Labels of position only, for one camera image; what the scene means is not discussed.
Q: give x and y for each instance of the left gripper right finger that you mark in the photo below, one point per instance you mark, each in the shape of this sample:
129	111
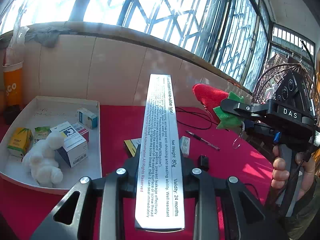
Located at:
244	217

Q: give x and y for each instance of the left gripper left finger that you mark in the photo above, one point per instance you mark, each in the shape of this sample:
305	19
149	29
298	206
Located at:
73	217

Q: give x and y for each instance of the white blue omeprazole box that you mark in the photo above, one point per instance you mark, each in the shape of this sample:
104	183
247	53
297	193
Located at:
74	149

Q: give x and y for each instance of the white plush toy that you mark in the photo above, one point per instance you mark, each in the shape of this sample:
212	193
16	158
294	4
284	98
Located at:
40	161

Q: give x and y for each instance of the long silver sealant box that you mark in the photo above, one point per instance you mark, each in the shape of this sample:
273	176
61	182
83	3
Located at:
159	194

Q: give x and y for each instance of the black power adapter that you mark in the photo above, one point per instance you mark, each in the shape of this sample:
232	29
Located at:
203	162

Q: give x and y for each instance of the red green plush strawberry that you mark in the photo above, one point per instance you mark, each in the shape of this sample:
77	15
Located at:
211	99

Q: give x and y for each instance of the small blue white box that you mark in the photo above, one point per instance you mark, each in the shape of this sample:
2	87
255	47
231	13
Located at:
87	118

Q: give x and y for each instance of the yellow tissue pack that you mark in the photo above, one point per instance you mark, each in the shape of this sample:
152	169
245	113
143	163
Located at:
20	142

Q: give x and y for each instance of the grey blue tablet box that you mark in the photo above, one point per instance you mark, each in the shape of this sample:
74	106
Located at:
185	146

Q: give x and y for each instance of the yellow white glucophage box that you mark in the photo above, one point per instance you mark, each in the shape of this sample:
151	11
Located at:
131	145

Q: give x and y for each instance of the red white blue box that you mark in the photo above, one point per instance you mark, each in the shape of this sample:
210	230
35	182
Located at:
81	130

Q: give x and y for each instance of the person right hand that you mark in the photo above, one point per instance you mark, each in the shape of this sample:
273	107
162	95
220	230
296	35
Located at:
280	175

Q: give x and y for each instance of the green jacket right sleeve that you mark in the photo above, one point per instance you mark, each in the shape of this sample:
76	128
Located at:
304	222

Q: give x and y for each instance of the clear black gel pen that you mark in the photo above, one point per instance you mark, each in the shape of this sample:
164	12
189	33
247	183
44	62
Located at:
203	140

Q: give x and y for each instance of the white cardboard tray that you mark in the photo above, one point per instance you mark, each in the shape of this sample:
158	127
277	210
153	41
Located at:
51	111

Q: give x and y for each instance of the orange drink cup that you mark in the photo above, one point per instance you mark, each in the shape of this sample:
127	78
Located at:
13	84

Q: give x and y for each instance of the grey rag on sill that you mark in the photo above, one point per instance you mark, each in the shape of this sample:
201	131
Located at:
48	36

